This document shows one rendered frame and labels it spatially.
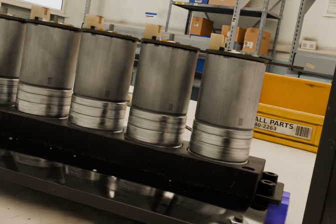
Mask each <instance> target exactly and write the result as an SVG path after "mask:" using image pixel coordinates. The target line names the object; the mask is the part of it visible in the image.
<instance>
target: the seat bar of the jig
mask: <svg viewBox="0 0 336 224"><path fill-rule="evenodd" d="M14 109H15V106H0V133H3V134H6V135H10V136H14V137H18V138H22V139H25V140H29V141H33V142H37V143H40V144H44V145H48V146H52V147H55V148H59V149H63V150H67V151H71V152H74V153H78V154H82V155H86V156H89V157H93V158H97V159H101V160H104V161H108V162H112V163H116V164H120V165H123V166H127V167H131V168H135V169H138V170H142V171H146V172H150V173H153V174H157V175H161V176H165V177H169V178H172V179H176V180H180V181H184V182H187V183H191V184H195V185H199V186H202V187H206V188H210V189H214V190H218V191H221V192H225V193H229V194H233V195H236V196H240V197H244V198H248V199H251V200H254V199H255V196H256V192H257V190H258V186H259V181H260V180H262V176H263V172H264V169H265V164H266V160H265V159H263V158H259V157H255V156H250V155H249V156H248V160H247V164H229V163H222V162H217V161H212V160H208V159H205V158H201V157H199V156H196V155H194V154H191V153H190V152H188V149H189V141H186V140H183V141H182V147H159V146H153V145H147V144H143V143H139V142H136V141H133V140H130V139H128V138H126V137H125V135H126V129H127V127H126V126H123V129H122V132H99V131H92V130H86V129H82V128H78V127H75V126H72V125H69V124H68V118H63V119H54V118H42V117H35V116H29V115H25V114H21V113H18V112H15V111H14Z"/></svg>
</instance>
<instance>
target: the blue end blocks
mask: <svg viewBox="0 0 336 224"><path fill-rule="evenodd" d="M290 196H291V194H290V192H287V191H283V194H282V200H281V205H275V204H271V203H270V204H269V207H268V211H267V215H266V219H265V222H266V223H270V224H286V219H287V214H288V210H289V205H290Z"/></svg>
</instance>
